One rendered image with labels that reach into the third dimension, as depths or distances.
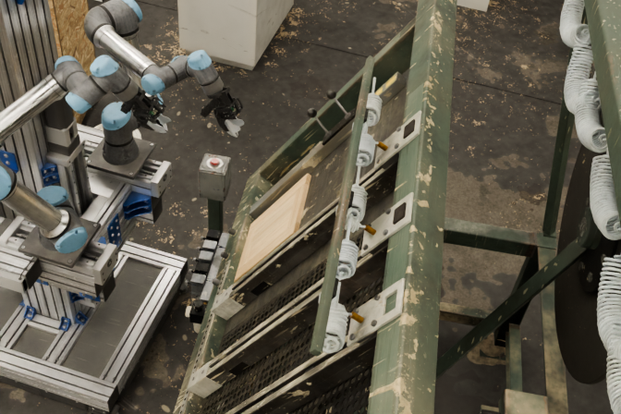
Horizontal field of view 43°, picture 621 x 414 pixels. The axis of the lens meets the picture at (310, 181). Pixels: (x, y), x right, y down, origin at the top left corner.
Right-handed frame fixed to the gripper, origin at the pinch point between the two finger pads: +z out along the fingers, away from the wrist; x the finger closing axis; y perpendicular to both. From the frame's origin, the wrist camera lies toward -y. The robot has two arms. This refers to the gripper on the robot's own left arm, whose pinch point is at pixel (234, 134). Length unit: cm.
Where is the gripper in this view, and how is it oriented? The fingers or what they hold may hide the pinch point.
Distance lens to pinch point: 300.1
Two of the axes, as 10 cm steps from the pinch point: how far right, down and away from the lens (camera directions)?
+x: 3.2, -6.5, 6.9
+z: 3.8, 7.5, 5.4
